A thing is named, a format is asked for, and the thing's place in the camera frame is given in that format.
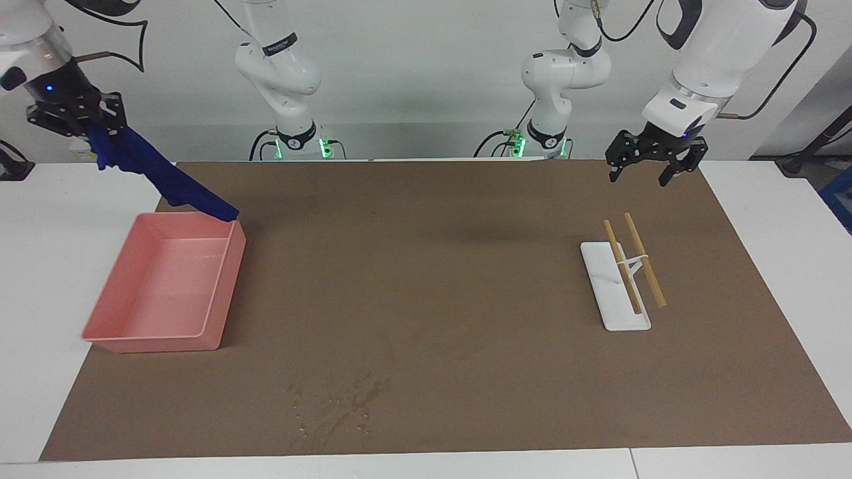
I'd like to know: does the blue towel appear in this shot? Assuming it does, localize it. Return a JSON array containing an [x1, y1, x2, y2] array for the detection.
[[89, 123, 240, 222]]

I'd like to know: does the white towel rack base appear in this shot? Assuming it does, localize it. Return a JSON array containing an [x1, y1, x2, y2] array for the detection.
[[580, 241, 652, 332]]

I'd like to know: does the black clamp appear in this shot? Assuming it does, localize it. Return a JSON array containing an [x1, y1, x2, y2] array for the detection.
[[0, 140, 35, 182]]

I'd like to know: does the black base cable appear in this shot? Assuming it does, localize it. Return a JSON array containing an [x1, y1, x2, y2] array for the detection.
[[250, 130, 348, 161], [474, 100, 536, 159]]

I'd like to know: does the wooden rack rod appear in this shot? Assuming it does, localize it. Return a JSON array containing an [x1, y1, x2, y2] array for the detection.
[[603, 220, 643, 315], [624, 212, 667, 308]]

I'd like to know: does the black right base cable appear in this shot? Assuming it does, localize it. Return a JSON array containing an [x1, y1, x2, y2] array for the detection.
[[250, 130, 348, 161]]

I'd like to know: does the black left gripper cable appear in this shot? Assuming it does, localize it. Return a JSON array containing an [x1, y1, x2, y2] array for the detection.
[[596, 0, 816, 120]]

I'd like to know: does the black stand leg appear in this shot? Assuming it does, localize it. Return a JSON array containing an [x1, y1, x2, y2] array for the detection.
[[775, 106, 852, 177]]

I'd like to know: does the brown table mat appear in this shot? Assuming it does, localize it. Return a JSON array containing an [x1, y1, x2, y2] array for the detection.
[[39, 160, 852, 462]]

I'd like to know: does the spilled water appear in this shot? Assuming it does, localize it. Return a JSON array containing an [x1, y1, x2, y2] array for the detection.
[[290, 369, 393, 440]]

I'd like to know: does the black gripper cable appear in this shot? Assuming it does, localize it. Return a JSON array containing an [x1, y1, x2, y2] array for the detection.
[[596, 0, 816, 120], [63, 0, 148, 73]]

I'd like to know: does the pink plastic bin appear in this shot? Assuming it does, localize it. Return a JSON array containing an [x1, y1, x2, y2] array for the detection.
[[81, 212, 247, 353]]

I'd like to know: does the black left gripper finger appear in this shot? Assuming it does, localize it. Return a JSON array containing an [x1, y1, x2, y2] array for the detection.
[[604, 130, 641, 183], [658, 137, 708, 188]]

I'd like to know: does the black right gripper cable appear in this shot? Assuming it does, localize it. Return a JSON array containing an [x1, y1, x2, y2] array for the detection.
[[63, 0, 148, 73]]

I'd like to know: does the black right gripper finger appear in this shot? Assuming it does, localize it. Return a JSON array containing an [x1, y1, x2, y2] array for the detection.
[[88, 92, 128, 138], [25, 105, 86, 138]]

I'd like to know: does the black left base cable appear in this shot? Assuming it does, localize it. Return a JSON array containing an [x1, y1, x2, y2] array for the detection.
[[474, 100, 536, 159]]

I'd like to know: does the blue crate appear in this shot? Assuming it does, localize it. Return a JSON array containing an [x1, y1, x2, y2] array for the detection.
[[819, 166, 852, 234]]

